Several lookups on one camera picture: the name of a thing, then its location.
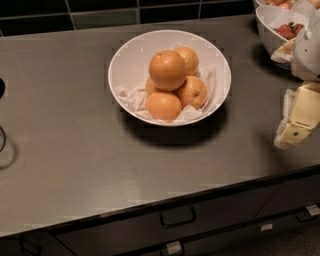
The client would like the black ring at left edge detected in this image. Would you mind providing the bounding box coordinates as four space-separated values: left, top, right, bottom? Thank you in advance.
0 125 8 153

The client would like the lower drawer handle label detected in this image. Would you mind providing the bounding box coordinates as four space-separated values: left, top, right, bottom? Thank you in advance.
160 241 184 256

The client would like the dark drawer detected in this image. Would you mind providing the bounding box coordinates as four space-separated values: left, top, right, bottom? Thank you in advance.
255 174 320 219
58 186 276 256

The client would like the far white bowl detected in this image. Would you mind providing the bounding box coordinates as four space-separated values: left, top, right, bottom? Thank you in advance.
252 0 320 9

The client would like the black drawer handle right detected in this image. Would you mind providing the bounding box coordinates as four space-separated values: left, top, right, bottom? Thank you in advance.
295 205 320 223

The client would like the dark drawer front middle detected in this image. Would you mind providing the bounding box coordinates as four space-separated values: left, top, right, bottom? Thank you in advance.
58 186 276 256

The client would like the black drawer handle middle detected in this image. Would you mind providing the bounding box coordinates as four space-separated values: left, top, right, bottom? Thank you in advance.
160 206 196 228

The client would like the white bowl with red food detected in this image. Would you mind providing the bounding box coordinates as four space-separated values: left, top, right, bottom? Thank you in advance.
256 0 317 69

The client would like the black drawer handle left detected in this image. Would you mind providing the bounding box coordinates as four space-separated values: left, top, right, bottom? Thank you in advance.
18 236 42 256

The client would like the hidden left orange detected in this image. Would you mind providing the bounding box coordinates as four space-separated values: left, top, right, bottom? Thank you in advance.
145 77 159 96

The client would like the black drawer handle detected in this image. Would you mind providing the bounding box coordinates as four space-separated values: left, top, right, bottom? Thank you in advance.
18 236 42 256
295 205 320 223
160 206 196 228

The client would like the dark drawer front right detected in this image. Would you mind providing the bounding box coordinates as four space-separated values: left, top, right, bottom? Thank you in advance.
255 174 320 219

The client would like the white bowl with oranges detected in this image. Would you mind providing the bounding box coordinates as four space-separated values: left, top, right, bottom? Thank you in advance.
108 30 231 113

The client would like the white paper lining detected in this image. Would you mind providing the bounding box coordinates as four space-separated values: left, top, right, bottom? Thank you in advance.
114 65 223 127

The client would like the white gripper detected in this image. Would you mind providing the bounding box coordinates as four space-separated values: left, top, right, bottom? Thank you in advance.
271 10 320 149

